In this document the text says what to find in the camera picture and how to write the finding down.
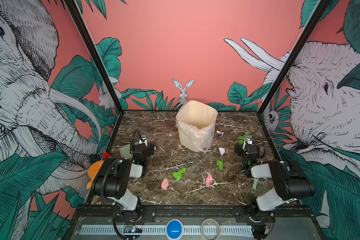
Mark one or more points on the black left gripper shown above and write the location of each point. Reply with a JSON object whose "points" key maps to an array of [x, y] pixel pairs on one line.
{"points": [[141, 149]]}

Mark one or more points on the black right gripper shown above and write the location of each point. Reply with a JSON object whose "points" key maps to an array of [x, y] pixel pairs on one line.
{"points": [[249, 149]]}

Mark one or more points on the pale green dustpan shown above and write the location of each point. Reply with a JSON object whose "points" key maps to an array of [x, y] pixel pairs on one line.
{"points": [[125, 152]]}

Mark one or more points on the pale green hand brush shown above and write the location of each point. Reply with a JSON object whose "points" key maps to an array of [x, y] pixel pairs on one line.
{"points": [[256, 182]]}

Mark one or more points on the small green paper scrap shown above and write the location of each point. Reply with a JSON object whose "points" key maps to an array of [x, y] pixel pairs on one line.
{"points": [[220, 164]]}

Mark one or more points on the large green paper scrap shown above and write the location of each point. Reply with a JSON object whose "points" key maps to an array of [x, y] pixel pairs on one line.
{"points": [[179, 174]]}

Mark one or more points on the pink paper scrap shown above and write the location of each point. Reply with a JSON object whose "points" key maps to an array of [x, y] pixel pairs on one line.
{"points": [[209, 180], [165, 184]]}

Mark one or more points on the cream trash bin with bag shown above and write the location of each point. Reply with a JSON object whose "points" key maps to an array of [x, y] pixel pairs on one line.
{"points": [[196, 126]]}

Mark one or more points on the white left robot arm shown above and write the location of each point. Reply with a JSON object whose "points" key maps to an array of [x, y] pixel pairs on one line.
{"points": [[109, 180]]}

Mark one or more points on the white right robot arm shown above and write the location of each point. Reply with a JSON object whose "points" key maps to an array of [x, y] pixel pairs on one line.
{"points": [[290, 183]]}

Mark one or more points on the green paper scrap far right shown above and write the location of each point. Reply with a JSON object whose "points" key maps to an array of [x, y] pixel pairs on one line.
{"points": [[241, 139]]}

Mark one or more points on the white paper scrap centre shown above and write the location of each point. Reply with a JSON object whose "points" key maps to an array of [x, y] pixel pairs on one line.
{"points": [[222, 151]]}

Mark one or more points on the colourful toy brick block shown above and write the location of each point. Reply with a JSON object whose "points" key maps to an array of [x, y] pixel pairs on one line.
{"points": [[106, 155]]}

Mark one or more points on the orange duck toy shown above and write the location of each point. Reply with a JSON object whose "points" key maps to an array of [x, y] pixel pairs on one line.
{"points": [[93, 171]]}

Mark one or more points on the small circuit board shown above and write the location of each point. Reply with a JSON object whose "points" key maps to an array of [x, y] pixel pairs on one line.
{"points": [[133, 229]]}

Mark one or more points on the blue round button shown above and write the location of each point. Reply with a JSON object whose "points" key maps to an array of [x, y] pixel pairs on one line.
{"points": [[174, 229]]}

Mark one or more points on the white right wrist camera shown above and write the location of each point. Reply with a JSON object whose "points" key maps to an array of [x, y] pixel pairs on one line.
{"points": [[248, 140]]}

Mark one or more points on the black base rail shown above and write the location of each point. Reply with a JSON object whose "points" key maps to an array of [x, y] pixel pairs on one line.
{"points": [[150, 213]]}

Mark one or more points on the black left frame post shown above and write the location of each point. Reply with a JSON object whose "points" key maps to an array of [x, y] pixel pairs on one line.
{"points": [[76, 15]]}

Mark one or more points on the black frame post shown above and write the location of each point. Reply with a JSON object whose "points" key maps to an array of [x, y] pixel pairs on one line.
{"points": [[76, 15], [313, 20]]}

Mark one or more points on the black right frame post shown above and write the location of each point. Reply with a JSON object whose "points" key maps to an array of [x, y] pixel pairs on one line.
{"points": [[313, 20]]}

